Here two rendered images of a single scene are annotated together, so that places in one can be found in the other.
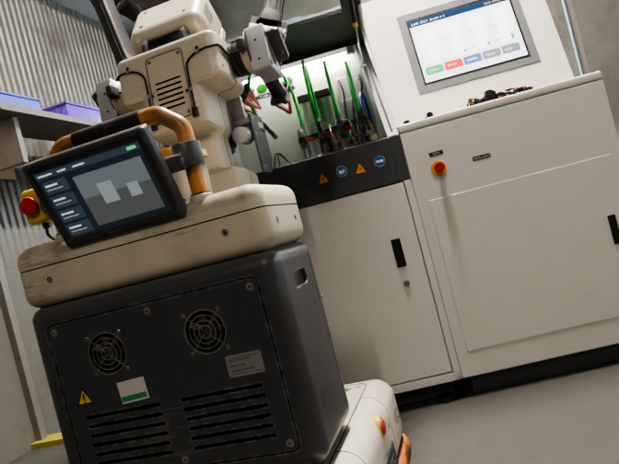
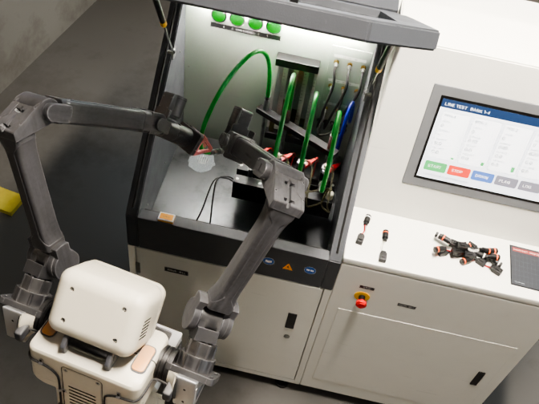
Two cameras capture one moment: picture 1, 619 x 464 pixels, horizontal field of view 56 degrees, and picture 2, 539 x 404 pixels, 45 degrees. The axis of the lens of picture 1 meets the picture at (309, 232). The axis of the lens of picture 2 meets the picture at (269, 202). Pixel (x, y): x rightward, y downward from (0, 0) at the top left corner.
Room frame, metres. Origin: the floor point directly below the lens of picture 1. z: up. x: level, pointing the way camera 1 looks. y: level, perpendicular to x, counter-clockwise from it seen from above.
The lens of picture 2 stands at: (0.79, -0.07, 2.59)
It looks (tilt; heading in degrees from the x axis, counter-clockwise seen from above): 49 degrees down; 357
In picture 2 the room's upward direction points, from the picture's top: 10 degrees clockwise
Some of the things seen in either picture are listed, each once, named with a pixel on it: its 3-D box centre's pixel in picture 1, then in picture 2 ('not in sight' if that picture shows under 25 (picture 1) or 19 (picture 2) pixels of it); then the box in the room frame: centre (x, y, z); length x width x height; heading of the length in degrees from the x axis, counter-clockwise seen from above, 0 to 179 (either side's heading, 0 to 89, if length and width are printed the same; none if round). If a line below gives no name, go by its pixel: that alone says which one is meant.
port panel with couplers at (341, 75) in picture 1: (353, 101); (342, 89); (2.54, -0.33, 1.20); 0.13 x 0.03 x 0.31; 84
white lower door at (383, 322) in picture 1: (337, 298); (222, 318); (2.05, -0.04, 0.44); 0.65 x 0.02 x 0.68; 84
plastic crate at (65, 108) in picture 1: (70, 119); not in sight; (3.29, 1.16, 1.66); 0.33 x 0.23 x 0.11; 165
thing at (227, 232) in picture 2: (308, 182); (232, 248); (2.06, -0.04, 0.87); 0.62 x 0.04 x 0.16; 84
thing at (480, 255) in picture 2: (498, 94); (468, 251); (2.08, -0.78, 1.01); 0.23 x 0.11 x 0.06; 84
